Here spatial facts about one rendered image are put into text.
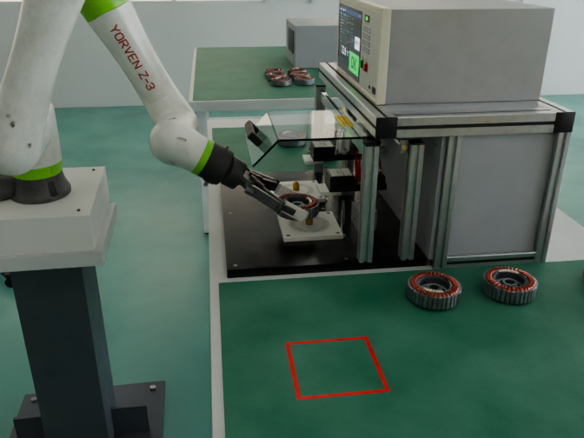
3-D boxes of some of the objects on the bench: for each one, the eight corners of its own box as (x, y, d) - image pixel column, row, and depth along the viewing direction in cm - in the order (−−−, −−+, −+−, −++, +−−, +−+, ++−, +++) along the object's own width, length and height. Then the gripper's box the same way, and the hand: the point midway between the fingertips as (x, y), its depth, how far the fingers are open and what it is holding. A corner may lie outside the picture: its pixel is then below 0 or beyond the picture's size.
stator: (411, 280, 134) (413, 266, 132) (462, 289, 130) (464, 275, 129) (401, 305, 124) (403, 290, 123) (456, 315, 121) (459, 300, 119)
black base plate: (227, 278, 135) (227, 269, 134) (220, 180, 193) (220, 174, 192) (426, 266, 141) (427, 257, 140) (361, 174, 199) (361, 168, 198)
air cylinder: (356, 231, 153) (358, 211, 150) (350, 219, 160) (351, 200, 157) (376, 230, 153) (377, 210, 151) (368, 218, 160) (370, 199, 158)
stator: (539, 308, 124) (542, 293, 122) (483, 302, 126) (486, 287, 124) (530, 282, 134) (533, 267, 132) (479, 276, 136) (481, 262, 134)
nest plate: (273, 204, 169) (273, 200, 168) (268, 185, 182) (268, 182, 182) (325, 202, 171) (325, 197, 170) (316, 183, 184) (316, 180, 184)
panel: (428, 260, 139) (441, 136, 127) (361, 167, 199) (366, 76, 186) (433, 259, 139) (447, 136, 127) (364, 167, 199) (369, 76, 186)
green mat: (228, 519, 78) (228, 517, 78) (218, 283, 133) (218, 282, 133) (855, 447, 89) (856, 447, 89) (607, 258, 144) (607, 257, 144)
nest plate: (283, 242, 147) (283, 237, 146) (277, 217, 161) (277, 213, 160) (343, 238, 149) (343, 234, 148) (331, 215, 162) (331, 210, 162)
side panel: (434, 269, 139) (449, 136, 126) (429, 263, 142) (444, 132, 129) (545, 262, 142) (572, 132, 129) (539, 256, 145) (564, 129, 132)
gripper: (217, 166, 157) (288, 202, 164) (220, 199, 136) (301, 240, 143) (231, 142, 155) (302, 180, 162) (236, 172, 133) (318, 215, 141)
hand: (295, 205), depth 152 cm, fingers closed on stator, 11 cm apart
